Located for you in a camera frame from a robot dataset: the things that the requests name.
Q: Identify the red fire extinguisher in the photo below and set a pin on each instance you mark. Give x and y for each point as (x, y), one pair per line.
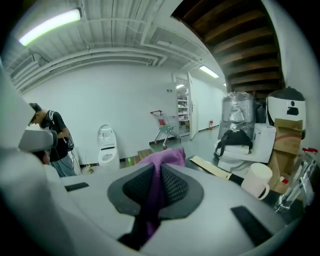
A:
(211, 125)

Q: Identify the black bag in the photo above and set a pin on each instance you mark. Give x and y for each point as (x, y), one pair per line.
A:
(236, 140)

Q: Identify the long ceiling light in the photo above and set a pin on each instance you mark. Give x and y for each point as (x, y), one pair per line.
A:
(50, 26)

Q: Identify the large cardboard box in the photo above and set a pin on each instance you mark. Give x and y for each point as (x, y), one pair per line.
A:
(280, 172)

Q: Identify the beige flat packet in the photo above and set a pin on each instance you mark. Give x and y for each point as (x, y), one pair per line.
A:
(212, 168)

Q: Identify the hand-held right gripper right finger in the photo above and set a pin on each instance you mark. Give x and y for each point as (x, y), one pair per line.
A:
(220, 200)

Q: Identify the corridor ceiling light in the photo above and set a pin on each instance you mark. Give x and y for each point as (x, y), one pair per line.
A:
(209, 71)

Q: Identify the green bottle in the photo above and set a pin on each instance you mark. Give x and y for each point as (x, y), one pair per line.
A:
(129, 162)

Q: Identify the white smart toilet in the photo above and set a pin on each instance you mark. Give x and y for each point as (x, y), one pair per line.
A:
(107, 150)

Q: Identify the chrome faucet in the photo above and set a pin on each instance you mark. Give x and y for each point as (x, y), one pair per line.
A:
(297, 185)

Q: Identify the white black round appliance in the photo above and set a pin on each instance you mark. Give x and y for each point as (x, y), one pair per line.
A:
(287, 105)

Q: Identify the white door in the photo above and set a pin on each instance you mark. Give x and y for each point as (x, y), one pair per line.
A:
(193, 107)

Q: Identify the white tank toilet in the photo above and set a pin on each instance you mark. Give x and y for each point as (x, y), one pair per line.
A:
(262, 142)

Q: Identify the small cardboard box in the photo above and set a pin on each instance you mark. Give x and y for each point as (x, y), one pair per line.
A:
(287, 140)

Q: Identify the wooden staircase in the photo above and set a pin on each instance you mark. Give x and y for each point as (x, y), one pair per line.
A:
(237, 45)

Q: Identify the white mug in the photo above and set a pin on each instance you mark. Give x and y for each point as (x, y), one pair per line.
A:
(256, 180)

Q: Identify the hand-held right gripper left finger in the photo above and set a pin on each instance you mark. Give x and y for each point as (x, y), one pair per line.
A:
(100, 200)

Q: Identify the white storage shelves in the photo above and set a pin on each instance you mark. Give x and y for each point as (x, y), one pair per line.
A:
(182, 105)

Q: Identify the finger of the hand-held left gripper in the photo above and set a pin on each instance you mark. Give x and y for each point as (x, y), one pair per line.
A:
(37, 140)

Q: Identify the purple cloth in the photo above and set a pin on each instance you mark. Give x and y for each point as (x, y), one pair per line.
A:
(165, 156)

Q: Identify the plastic-wrapped grey appliance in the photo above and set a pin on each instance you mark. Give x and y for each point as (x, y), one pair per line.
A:
(237, 110)

